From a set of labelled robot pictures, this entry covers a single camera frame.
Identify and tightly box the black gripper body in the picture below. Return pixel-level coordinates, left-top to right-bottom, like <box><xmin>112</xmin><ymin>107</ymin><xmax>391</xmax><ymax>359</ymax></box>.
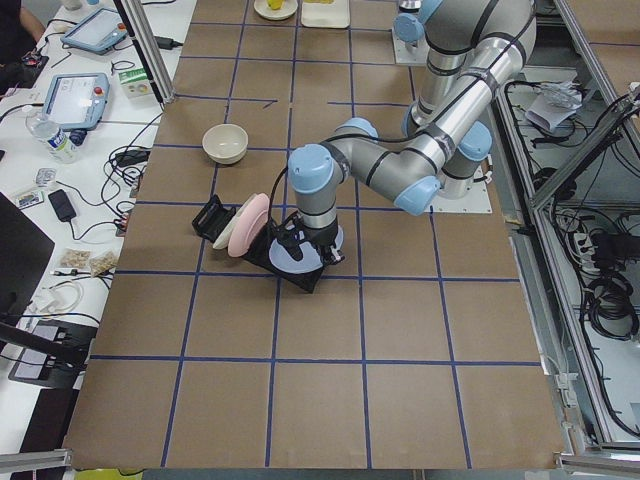
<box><xmin>302</xmin><ymin>227</ymin><xmax>345</xmax><ymax>264</ymax></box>

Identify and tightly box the blue plate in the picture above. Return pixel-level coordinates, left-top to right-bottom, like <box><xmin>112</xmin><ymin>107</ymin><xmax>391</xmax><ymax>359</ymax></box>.
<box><xmin>269</xmin><ymin>225</ymin><xmax>324</xmax><ymax>274</ymax></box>

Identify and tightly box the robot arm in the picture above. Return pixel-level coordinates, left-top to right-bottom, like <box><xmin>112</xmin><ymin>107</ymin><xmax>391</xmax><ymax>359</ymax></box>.
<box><xmin>277</xmin><ymin>1</ymin><xmax>536</xmax><ymax>265</ymax></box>
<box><xmin>393</xmin><ymin>1</ymin><xmax>431</xmax><ymax>44</ymax></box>

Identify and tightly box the pink plate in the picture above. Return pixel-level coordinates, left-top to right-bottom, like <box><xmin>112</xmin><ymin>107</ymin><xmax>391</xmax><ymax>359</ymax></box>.
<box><xmin>227</xmin><ymin>193</ymin><xmax>270</xmax><ymax>257</ymax></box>

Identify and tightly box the cream white plate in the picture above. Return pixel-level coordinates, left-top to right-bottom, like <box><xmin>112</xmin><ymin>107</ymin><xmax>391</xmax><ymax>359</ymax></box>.
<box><xmin>212</xmin><ymin>200</ymin><xmax>250</xmax><ymax>250</ymax></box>

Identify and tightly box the black plate rack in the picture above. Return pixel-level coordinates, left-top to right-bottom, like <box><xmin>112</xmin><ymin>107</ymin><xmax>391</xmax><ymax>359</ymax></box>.
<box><xmin>192</xmin><ymin>195</ymin><xmax>324</xmax><ymax>293</ymax></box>

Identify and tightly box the white plate with lemon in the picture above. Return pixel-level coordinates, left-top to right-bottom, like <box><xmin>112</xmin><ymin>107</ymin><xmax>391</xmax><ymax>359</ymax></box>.
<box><xmin>253</xmin><ymin>0</ymin><xmax>298</xmax><ymax>21</ymax></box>

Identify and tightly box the cream ceramic bowl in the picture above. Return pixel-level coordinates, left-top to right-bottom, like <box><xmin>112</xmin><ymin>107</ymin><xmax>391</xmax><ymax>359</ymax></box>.
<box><xmin>202</xmin><ymin>124</ymin><xmax>248</xmax><ymax>165</ymax></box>

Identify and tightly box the white rectangular tray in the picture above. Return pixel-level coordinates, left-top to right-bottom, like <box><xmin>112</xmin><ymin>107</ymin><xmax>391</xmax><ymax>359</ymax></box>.
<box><xmin>301</xmin><ymin>0</ymin><xmax>350</xmax><ymax>29</ymax></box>

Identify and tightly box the green white box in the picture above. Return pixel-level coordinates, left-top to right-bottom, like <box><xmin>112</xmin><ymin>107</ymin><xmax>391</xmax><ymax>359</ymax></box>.
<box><xmin>118</xmin><ymin>68</ymin><xmax>152</xmax><ymax>99</ymax></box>

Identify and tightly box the black power adapter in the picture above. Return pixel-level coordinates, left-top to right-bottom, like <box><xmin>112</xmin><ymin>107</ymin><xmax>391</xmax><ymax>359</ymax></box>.
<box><xmin>48</xmin><ymin>189</ymin><xmax>77</xmax><ymax>222</ymax></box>

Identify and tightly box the plastic water bottle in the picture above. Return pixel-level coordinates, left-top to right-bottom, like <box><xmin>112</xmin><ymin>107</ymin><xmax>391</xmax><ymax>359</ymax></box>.
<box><xmin>25</xmin><ymin>110</ymin><xmax>77</xmax><ymax>164</ymax></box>

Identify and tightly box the near teach pendant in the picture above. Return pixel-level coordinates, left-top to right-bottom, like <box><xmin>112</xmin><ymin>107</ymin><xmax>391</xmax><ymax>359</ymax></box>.
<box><xmin>43</xmin><ymin>73</ymin><xmax>110</xmax><ymax>131</ymax></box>

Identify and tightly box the teach pendant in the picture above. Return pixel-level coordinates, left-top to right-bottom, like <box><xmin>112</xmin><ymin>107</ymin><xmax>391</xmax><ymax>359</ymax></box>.
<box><xmin>43</xmin><ymin>73</ymin><xmax>110</xmax><ymax>131</ymax></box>
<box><xmin>61</xmin><ymin>8</ymin><xmax>127</xmax><ymax>55</ymax></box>

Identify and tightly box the far teach pendant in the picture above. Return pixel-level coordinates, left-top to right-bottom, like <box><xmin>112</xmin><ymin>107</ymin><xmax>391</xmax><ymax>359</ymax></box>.
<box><xmin>61</xmin><ymin>8</ymin><xmax>127</xmax><ymax>55</ymax></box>

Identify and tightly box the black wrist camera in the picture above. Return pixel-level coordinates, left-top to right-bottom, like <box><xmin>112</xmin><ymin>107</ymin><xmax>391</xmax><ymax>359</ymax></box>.
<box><xmin>274</xmin><ymin>211</ymin><xmax>303</xmax><ymax>261</ymax></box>

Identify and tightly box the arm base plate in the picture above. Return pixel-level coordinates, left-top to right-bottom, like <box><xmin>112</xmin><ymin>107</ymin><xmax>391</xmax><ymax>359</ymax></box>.
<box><xmin>392</xmin><ymin>31</ymin><xmax>429</xmax><ymax>66</ymax></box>
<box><xmin>411</xmin><ymin>150</ymin><xmax>492</xmax><ymax>214</ymax></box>

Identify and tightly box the aluminium frame post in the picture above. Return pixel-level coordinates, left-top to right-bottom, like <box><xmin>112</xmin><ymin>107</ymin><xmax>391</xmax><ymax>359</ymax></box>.
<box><xmin>113</xmin><ymin>0</ymin><xmax>175</xmax><ymax>105</ymax></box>

